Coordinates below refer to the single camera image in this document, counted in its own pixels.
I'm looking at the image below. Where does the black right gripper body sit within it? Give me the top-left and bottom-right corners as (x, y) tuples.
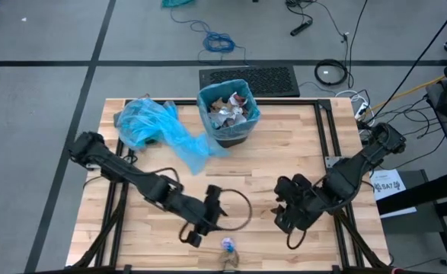
(295, 182), (333, 229)

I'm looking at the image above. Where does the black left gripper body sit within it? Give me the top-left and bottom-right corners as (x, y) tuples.
(177, 197), (216, 234)

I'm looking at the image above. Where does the big brown paper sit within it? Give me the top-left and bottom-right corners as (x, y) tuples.
(218, 250), (241, 269)

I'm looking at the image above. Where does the large white paper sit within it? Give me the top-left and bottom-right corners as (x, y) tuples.
(212, 107), (247, 129)

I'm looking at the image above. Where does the blue bin liner bag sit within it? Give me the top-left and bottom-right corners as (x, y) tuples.
(196, 78), (261, 142)

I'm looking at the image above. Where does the white orange-print wrapper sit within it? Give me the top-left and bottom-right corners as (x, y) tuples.
(228, 92), (249, 115)

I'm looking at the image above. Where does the blue spare trash bag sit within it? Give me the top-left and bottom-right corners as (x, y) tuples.
(115, 97), (231, 176)

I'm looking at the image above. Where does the white paper sign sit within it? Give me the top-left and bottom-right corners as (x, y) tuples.
(370, 168), (407, 202)

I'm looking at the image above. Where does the black floor mat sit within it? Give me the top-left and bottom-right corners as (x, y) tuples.
(199, 65), (301, 98)

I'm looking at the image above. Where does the black power strip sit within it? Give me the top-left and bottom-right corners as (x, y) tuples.
(289, 18), (314, 37)

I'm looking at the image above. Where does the teal floor object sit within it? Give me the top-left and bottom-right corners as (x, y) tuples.
(160, 0), (196, 9)

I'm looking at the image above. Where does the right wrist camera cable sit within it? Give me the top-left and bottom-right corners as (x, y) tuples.
(286, 228), (308, 251)

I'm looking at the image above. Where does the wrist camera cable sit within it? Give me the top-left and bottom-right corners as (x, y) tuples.
(179, 188), (254, 244)
(286, 228), (308, 251)

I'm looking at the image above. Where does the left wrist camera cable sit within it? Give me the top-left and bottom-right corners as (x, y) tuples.
(179, 188), (254, 244)

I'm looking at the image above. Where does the black table frame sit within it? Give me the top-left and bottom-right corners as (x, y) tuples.
(70, 97), (391, 274)

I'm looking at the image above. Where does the white cable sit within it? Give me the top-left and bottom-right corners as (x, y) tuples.
(334, 89), (366, 104)

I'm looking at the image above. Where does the black cable coil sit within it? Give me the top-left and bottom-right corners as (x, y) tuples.
(313, 58), (349, 87)

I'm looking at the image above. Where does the yellow cable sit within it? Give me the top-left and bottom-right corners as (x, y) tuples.
(359, 64), (447, 119)

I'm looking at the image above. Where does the long black diagonal cable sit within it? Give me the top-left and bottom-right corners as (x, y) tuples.
(366, 0), (447, 125)

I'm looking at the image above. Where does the blue floor cable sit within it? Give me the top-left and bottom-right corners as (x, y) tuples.
(168, 7), (247, 66)

